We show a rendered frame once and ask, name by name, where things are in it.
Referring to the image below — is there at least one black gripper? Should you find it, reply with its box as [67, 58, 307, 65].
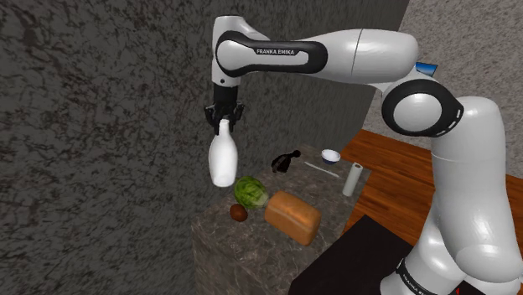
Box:
[205, 85, 246, 137]

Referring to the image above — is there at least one white bottle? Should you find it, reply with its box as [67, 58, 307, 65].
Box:
[208, 118, 239, 188]

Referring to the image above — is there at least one black kitchen tool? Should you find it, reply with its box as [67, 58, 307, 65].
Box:
[271, 149, 302, 173]

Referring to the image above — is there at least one green lettuce head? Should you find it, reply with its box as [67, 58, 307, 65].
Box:
[233, 175, 270, 210]

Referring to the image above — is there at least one brown kiwi fruit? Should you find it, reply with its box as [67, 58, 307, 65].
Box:
[229, 204, 249, 223]

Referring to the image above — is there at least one white knife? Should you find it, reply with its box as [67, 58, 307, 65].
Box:
[303, 161, 341, 179]

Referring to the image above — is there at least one white bowl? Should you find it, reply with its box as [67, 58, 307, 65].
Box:
[320, 148, 342, 166]

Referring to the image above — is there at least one brown bread loaf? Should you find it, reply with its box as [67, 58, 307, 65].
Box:
[264, 189, 323, 247]

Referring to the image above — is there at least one white paper towel roll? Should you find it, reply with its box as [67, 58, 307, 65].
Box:
[342, 162, 365, 198]

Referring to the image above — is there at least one black robot stand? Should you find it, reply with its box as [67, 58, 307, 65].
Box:
[287, 214, 491, 295]

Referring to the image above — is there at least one blue object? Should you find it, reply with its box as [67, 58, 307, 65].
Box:
[415, 61, 439, 78]

